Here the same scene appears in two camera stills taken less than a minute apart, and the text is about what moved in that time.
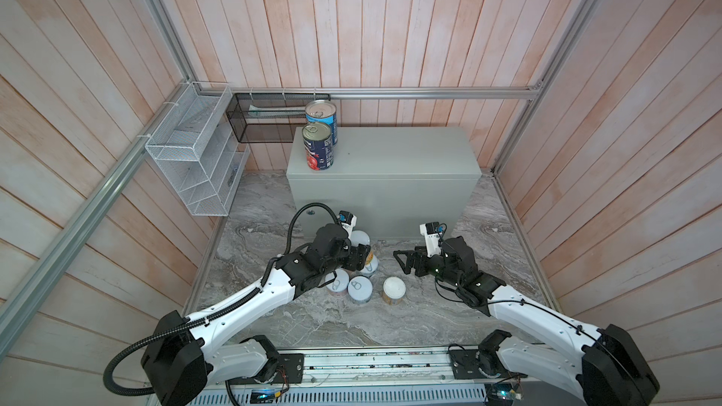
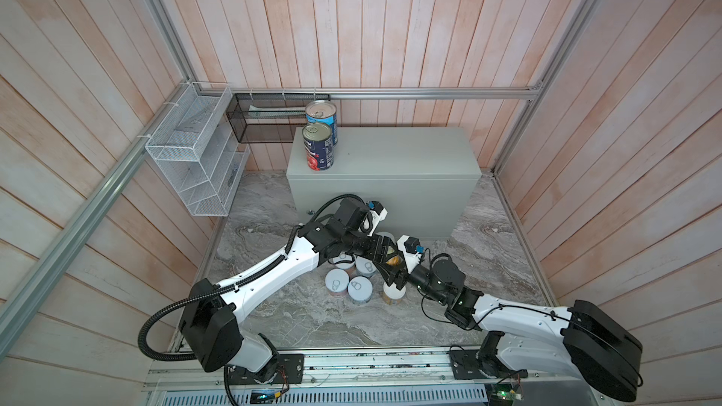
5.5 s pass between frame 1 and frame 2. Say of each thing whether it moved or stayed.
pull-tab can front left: stayed
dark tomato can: stayed
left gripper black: moved
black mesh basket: stayed
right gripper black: moved
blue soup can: stayed
